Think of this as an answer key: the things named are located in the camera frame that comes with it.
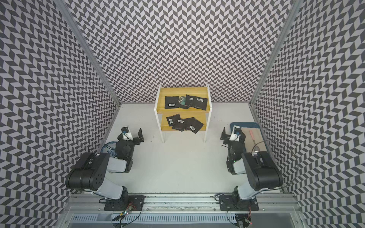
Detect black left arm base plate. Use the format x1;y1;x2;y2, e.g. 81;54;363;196
104;195;145;211

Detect blue patterned plate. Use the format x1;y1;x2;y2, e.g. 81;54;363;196
100;141;117;158

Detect blue tray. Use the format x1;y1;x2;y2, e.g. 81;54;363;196
230;122;270;154

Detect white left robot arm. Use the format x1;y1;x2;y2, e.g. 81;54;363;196
65;126;144;208

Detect white yellow two-tier shelf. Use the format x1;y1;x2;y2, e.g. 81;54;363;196
154;85;213;143

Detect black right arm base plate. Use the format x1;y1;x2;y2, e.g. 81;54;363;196
219;195;259;211

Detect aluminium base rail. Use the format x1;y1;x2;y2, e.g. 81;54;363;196
56;193;307;228

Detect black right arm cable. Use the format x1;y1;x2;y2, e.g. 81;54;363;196
250;139;299;190

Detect pink handled spoon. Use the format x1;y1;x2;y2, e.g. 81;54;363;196
250;130;260;153

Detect green tea bag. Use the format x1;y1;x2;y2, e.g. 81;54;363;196
179;96;186;106

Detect beige cloth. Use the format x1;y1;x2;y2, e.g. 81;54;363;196
241;127;268;153

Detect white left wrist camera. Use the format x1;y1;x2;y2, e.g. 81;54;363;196
121;126;133;141

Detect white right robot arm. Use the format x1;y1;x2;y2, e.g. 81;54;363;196
219;125;283;211

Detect black tea bag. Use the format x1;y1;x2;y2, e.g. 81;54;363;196
185;95;196;108
172;118;186;132
166;114;180;127
184;117;203;134
192;97;208;111
164;96;179;109

